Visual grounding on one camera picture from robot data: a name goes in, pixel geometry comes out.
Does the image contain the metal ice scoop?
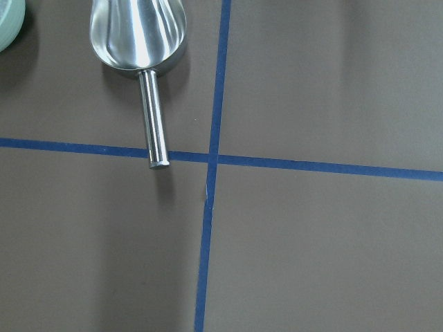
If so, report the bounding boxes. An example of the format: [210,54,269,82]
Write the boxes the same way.
[89,1,187,169]

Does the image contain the green bowl of ice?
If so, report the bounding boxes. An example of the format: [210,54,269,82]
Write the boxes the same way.
[0,0,26,51]

